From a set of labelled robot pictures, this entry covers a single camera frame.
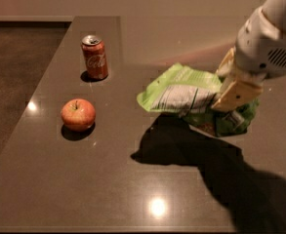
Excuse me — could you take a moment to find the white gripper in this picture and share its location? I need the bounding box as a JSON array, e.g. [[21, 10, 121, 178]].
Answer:
[[211, 7, 286, 112]]

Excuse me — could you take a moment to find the red apple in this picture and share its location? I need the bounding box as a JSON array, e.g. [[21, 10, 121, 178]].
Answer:
[[61, 98, 96, 132]]

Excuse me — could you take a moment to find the green rice chip bag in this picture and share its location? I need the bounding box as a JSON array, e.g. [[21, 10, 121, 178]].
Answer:
[[137, 63, 259, 137]]

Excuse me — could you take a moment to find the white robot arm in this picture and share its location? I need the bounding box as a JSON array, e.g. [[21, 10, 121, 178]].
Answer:
[[212, 0, 286, 112]]

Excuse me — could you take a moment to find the red cola can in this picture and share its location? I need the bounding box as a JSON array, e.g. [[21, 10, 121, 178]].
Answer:
[[81, 35, 108, 80]]

